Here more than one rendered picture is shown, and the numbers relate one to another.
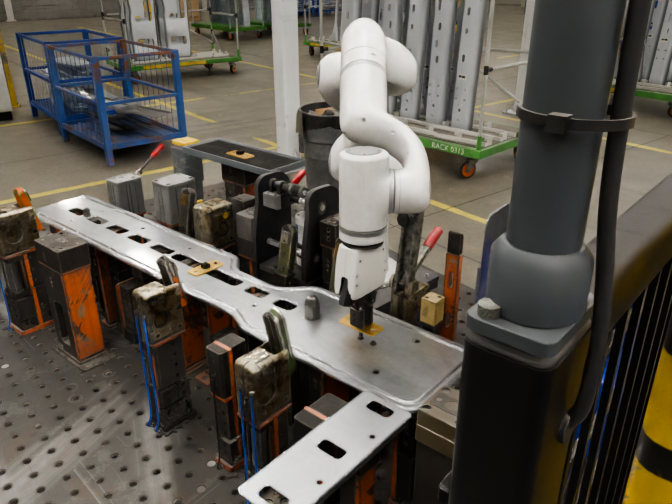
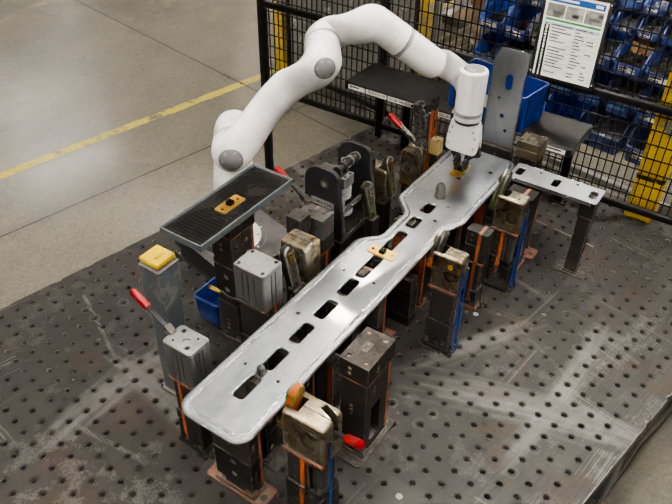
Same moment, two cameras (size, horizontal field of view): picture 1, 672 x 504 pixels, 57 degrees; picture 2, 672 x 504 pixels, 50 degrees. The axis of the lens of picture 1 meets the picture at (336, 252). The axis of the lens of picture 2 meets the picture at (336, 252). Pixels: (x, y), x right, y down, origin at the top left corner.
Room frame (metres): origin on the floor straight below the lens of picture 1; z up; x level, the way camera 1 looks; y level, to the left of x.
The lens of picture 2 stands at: (1.63, 1.81, 2.22)
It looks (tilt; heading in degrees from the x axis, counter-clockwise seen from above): 38 degrees down; 263
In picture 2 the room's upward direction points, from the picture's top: 1 degrees clockwise
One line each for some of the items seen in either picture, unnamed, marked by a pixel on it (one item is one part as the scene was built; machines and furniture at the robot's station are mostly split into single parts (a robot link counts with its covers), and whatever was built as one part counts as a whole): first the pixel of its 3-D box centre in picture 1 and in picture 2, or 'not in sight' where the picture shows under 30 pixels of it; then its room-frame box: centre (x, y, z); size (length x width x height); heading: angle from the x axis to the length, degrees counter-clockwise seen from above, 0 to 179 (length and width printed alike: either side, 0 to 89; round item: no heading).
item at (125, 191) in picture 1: (131, 231); (193, 392); (1.83, 0.65, 0.88); 0.11 x 0.10 x 0.36; 140
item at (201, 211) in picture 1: (216, 268); (302, 293); (1.54, 0.33, 0.89); 0.13 x 0.11 x 0.38; 140
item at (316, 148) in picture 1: (331, 156); not in sight; (4.46, 0.03, 0.36); 0.54 x 0.50 x 0.73; 129
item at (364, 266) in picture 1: (362, 263); (465, 133); (1.02, -0.05, 1.16); 0.10 x 0.07 x 0.11; 140
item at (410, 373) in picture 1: (197, 268); (380, 258); (1.33, 0.33, 1.00); 1.38 x 0.22 x 0.02; 50
